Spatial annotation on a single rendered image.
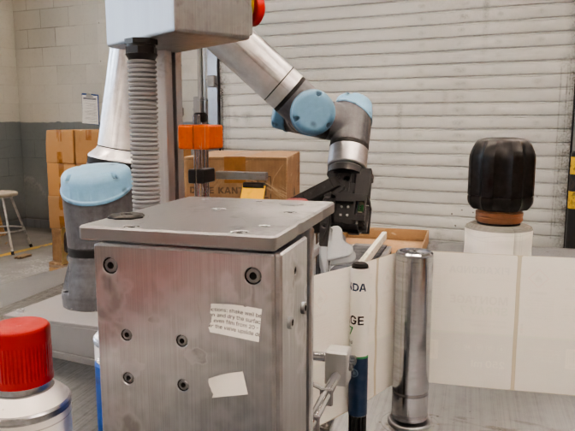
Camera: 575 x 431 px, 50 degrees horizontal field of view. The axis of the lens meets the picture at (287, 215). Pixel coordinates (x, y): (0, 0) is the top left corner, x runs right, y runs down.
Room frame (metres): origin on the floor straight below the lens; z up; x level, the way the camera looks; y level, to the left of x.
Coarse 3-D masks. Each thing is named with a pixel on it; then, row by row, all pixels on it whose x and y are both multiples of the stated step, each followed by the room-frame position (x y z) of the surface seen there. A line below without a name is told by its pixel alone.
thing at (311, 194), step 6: (324, 180) 1.14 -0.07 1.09; (330, 180) 1.14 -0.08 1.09; (336, 180) 1.14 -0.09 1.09; (312, 186) 1.15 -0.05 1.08; (318, 186) 1.14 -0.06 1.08; (324, 186) 1.14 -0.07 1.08; (330, 186) 1.13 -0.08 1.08; (336, 186) 1.13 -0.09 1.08; (300, 192) 1.15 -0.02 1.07; (306, 192) 1.14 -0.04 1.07; (312, 192) 1.14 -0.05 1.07; (318, 192) 1.14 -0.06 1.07; (324, 192) 1.13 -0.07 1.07; (306, 198) 1.14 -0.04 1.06; (312, 198) 1.13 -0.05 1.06; (318, 198) 1.14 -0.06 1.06
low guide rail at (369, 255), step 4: (384, 232) 1.58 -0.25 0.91; (380, 236) 1.51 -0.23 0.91; (384, 236) 1.54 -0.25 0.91; (376, 240) 1.46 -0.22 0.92; (380, 240) 1.47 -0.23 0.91; (384, 240) 1.54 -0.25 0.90; (372, 244) 1.42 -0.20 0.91; (376, 244) 1.42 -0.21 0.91; (380, 244) 1.47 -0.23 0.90; (372, 248) 1.37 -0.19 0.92; (376, 248) 1.41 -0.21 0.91; (368, 252) 1.32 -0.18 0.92; (372, 252) 1.35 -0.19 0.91; (364, 256) 1.29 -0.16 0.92; (368, 256) 1.29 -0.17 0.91; (372, 256) 1.35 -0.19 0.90; (360, 260) 1.24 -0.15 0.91; (364, 260) 1.24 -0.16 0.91; (368, 260) 1.29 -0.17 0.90
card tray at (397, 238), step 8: (376, 232) 1.91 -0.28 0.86; (392, 232) 1.89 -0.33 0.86; (400, 232) 1.89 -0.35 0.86; (408, 232) 1.88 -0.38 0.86; (416, 232) 1.87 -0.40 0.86; (424, 232) 1.86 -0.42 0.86; (352, 240) 1.88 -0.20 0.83; (360, 240) 1.88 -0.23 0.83; (368, 240) 1.88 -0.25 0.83; (392, 240) 1.88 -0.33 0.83; (400, 240) 1.88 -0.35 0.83; (408, 240) 1.88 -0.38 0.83; (416, 240) 1.87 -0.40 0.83; (424, 240) 1.69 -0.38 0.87; (392, 248) 1.76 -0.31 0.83; (424, 248) 1.70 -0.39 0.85
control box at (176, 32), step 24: (120, 0) 0.72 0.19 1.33; (144, 0) 0.67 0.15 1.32; (168, 0) 0.63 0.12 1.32; (192, 0) 0.64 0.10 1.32; (216, 0) 0.66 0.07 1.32; (240, 0) 0.67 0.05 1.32; (120, 24) 0.72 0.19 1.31; (144, 24) 0.68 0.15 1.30; (168, 24) 0.63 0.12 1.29; (192, 24) 0.64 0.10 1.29; (216, 24) 0.66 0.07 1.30; (240, 24) 0.67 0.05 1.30; (120, 48) 0.76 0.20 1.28; (168, 48) 0.76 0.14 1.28; (192, 48) 0.76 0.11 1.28
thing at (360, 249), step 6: (354, 246) 1.56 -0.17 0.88; (360, 246) 1.56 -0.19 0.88; (366, 246) 1.56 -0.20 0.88; (384, 246) 1.56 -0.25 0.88; (360, 252) 1.48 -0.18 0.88; (378, 252) 1.48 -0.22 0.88; (372, 258) 1.42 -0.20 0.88; (342, 264) 1.36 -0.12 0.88; (348, 264) 1.36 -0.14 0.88; (330, 270) 1.30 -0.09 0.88
